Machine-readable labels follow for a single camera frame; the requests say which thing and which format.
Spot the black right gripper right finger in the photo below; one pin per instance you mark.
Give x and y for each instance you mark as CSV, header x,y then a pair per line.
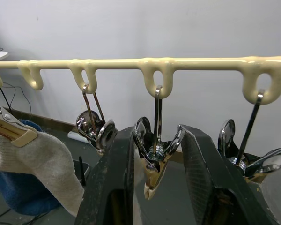
x,y
201,178

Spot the white knit sock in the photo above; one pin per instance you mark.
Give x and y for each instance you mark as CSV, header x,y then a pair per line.
x,y
42,164

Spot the brown wooden baseboard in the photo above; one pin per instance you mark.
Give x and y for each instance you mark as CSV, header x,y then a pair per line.
x,y
53,122

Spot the chrome clip with cream tips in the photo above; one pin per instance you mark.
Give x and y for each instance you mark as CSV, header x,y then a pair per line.
x,y
157,161
246,140
11,130
91,131

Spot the cream plastic-coated hanger bar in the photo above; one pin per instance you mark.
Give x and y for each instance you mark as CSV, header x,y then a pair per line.
x,y
131,64

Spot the black antenna device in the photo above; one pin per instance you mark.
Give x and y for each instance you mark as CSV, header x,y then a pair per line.
x,y
82,171

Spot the blue terry sock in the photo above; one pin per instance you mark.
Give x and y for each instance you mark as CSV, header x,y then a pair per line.
x,y
21,194

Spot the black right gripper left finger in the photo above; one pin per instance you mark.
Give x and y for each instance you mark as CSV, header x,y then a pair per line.
x,y
103,187

